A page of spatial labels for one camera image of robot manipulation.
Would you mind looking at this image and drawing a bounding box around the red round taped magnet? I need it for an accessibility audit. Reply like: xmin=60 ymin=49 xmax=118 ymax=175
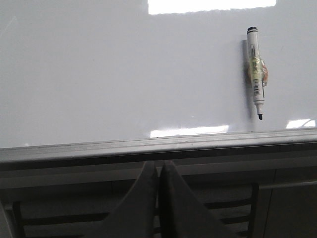
xmin=261 ymin=59 xmax=268 ymax=87

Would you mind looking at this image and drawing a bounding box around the grey metal stand frame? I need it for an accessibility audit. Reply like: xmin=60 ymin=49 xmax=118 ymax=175
xmin=0 ymin=150 xmax=317 ymax=238

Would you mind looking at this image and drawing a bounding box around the white whiteboard with tray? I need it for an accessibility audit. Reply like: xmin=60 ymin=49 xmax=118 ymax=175
xmin=0 ymin=0 xmax=317 ymax=171

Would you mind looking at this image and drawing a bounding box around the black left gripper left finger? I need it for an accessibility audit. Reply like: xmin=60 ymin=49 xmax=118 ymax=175
xmin=84 ymin=161 xmax=158 ymax=238

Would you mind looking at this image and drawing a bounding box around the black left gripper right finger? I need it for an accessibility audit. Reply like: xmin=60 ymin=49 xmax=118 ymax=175
xmin=159 ymin=161 xmax=248 ymax=238

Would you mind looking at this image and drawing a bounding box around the white black whiteboard marker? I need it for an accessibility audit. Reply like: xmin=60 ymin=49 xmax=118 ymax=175
xmin=247 ymin=26 xmax=264 ymax=120

